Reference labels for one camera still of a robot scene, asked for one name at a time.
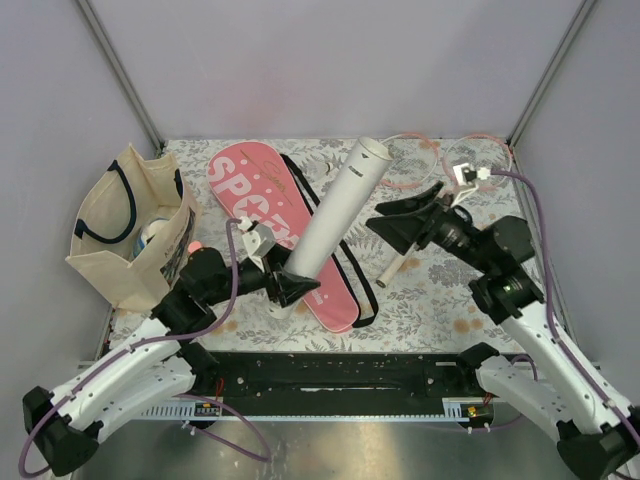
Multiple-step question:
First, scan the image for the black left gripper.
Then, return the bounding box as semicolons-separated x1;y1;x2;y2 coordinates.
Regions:
205;243;321;306

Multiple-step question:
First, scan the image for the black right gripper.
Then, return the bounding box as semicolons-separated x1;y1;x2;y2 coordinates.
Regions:
367;181;496;274

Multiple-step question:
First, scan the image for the clear plastic tube lid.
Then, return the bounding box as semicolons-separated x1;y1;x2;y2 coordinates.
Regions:
268;303;295;320

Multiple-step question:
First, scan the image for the white shuttlecock tube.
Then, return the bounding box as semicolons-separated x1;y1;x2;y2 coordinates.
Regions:
285;136;393;278

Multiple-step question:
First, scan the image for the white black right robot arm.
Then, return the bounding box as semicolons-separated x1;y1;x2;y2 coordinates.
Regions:
366;183;639;479

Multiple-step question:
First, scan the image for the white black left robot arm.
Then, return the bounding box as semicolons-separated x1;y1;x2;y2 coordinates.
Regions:
18;245;320;479

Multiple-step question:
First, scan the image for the floral table mat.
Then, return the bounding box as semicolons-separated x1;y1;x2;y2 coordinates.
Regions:
107;137;556;355

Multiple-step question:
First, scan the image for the pink racket on cover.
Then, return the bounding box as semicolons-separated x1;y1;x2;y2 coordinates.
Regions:
380;132;440;190

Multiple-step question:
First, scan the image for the white shuttlecock at back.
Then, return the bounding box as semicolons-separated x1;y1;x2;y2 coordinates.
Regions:
306;160;334;182

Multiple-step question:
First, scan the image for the pink white racket right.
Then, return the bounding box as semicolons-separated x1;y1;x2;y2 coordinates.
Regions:
375;132;516;289

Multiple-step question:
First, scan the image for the peach drink bottle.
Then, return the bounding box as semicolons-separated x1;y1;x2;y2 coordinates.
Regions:
187;241;203;254

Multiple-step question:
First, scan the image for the pink racket cover bag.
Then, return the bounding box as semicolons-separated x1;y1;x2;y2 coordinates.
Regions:
206;141;379;333

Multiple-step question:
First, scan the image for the white blue item in tote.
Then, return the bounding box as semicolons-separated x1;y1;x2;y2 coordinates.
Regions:
132;217;169;259

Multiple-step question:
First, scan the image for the cream canvas tote bag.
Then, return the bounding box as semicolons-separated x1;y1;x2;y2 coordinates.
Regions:
66;146;201;312

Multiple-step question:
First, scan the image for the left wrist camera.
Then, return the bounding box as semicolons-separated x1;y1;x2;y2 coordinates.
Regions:
238;217;276;260

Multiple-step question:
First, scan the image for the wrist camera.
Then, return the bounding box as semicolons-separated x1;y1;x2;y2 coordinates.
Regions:
238;217;276;260
443;163;495;207

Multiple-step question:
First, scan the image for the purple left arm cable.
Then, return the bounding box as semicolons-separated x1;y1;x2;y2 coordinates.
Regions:
18;217;249;476

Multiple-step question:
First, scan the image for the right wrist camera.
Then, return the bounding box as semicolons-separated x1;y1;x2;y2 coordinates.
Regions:
443;163;495;207

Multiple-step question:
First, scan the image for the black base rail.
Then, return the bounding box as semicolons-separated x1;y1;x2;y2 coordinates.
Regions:
194;352;485;419

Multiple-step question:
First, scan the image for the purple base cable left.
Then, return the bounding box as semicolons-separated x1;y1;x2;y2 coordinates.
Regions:
179;394;279;461

